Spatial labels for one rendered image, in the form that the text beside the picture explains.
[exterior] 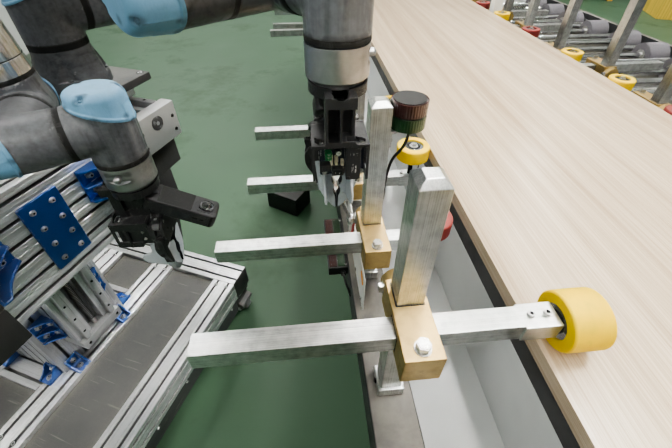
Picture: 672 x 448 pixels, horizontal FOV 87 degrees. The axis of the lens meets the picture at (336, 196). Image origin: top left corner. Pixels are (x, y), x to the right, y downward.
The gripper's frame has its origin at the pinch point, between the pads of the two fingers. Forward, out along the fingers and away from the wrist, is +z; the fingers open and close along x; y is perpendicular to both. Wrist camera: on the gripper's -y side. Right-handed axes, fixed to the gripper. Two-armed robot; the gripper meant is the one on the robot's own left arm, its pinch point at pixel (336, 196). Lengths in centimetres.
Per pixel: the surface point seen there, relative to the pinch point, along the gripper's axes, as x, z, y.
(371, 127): 6.2, -8.1, -7.0
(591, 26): 152, 17, -153
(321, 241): -2.5, 14.7, -4.0
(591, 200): 53, 11, -7
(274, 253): -11.6, 16.1, -2.9
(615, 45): 114, 7, -89
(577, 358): 30.4, 10.6, 23.4
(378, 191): 8.4, 5.3, -7.0
